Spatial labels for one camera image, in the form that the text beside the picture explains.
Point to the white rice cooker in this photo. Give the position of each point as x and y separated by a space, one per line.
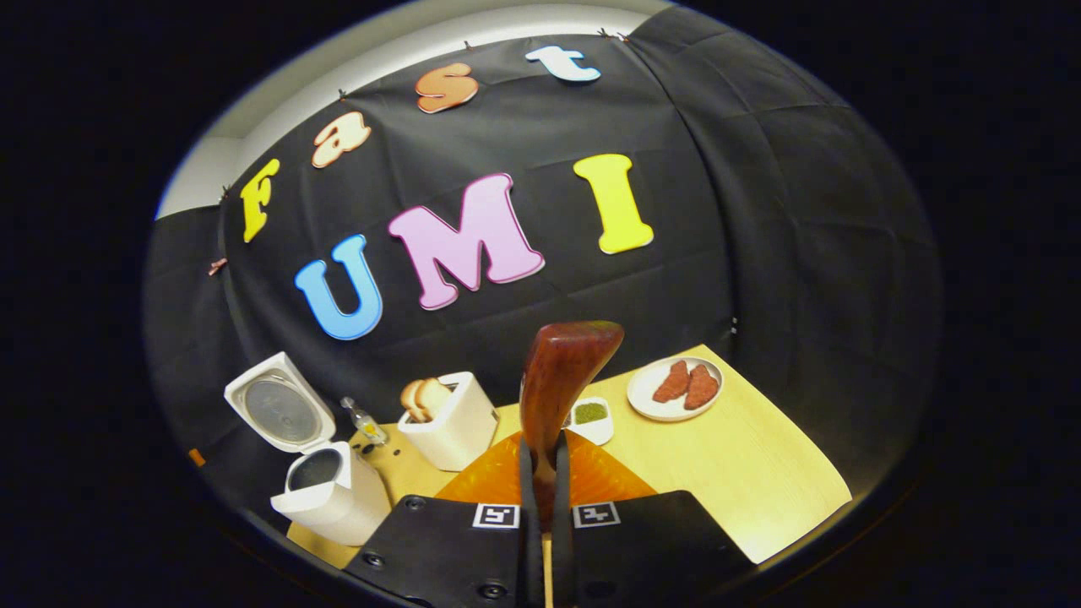
346 498

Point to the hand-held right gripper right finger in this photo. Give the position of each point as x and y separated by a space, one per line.
642 549

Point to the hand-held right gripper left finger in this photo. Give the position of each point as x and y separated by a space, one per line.
448 549

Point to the divided white bean dish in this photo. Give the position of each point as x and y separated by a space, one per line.
595 431

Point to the red meat piece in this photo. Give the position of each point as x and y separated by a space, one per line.
671 382
703 387

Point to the red cloth clip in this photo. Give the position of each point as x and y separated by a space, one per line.
218 267

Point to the brown bread slice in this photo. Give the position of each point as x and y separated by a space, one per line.
435 397
412 401

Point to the white toaster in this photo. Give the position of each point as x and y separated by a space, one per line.
460 431

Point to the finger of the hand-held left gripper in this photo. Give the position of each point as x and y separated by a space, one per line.
196 457

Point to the wooden spoon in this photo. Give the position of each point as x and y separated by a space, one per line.
557 371

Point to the black backdrop cloth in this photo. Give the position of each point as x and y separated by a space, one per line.
760 211

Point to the clear glass bottle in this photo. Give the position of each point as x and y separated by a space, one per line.
367 426

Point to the round white plate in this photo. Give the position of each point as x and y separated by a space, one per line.
650 405

